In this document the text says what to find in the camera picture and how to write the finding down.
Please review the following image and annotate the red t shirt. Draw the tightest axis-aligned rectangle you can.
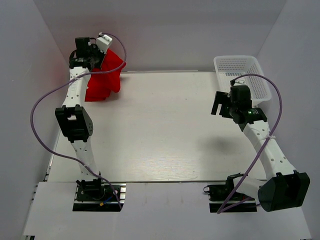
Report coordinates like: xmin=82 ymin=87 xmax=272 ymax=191
xmin=84 ymin=48 xmax=127 ymax=102

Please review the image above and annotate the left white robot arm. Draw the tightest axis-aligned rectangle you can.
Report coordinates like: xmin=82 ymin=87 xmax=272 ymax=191
xmin=55 ymin=37 xmax=104 ymax=183

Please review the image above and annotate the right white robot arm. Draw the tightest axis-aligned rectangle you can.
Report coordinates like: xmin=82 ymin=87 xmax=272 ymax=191
xmin=211 ymin=85 xmax=310 ymax=213

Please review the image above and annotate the white plastic mesh basket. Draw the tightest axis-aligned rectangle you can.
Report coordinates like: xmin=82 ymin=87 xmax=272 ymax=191
xmin=213 ymin=55 xmax=272 ymax=106

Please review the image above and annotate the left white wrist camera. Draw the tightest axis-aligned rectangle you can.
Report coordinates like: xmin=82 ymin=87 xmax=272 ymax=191
xmin=95 ymin=32 xmax=113 ymax=53

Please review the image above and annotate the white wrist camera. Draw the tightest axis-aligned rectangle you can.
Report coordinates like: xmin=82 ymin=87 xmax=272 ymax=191
xmin=95 ymin=32 xmax=113 ymax=53
xmin=230 ymin=78 xmax=247 ymax=87

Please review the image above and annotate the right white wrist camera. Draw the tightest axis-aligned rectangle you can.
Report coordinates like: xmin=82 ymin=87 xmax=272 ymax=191
xmin=230 ymin=78 xmax=247 ymax=87

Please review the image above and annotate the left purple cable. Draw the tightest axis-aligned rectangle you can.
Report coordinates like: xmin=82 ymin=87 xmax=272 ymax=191
xmin=30 ymin=32 xmax=128 ymax=211

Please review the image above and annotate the purple cable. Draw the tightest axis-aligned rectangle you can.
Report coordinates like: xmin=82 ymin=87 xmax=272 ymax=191
xmin=216 ymin=74 xmax=283 ymax=215
xmin=30 ymin=32 xmax=128 ymax=211

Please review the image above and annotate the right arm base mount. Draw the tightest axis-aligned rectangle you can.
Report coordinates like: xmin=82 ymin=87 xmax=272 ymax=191
xmin=203 ymin=173 xmax=258 ymax=213

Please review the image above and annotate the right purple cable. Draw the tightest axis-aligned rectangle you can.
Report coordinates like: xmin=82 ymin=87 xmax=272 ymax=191
xmin=216 ymin=74 xmax=283 ymax=215

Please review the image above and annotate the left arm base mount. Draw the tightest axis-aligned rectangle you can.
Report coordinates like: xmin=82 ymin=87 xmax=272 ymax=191
xmin=72 ymin=178 xmax=126 ymax=213

